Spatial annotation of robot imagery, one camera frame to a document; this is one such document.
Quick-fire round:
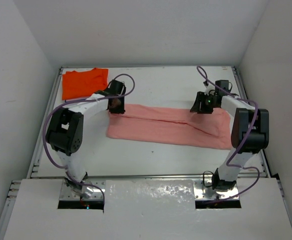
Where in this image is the folded orange t-shirt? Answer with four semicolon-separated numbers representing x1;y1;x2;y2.
62;68;109;101

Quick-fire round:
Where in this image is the pink t-shirt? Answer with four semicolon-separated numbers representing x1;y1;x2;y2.
107;104;231;150

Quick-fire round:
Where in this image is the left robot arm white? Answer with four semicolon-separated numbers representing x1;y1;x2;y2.
43;79;126;185

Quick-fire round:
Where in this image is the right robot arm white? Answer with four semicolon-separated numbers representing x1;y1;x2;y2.
190;91;269;192

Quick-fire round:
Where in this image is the white foam front panel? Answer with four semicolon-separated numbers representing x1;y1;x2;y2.
5;178;292;240

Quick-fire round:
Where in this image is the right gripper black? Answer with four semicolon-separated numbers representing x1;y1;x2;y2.
190;91;217;115

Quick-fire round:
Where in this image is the aluminium table frame rail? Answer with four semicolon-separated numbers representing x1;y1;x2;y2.
0;65;286;240

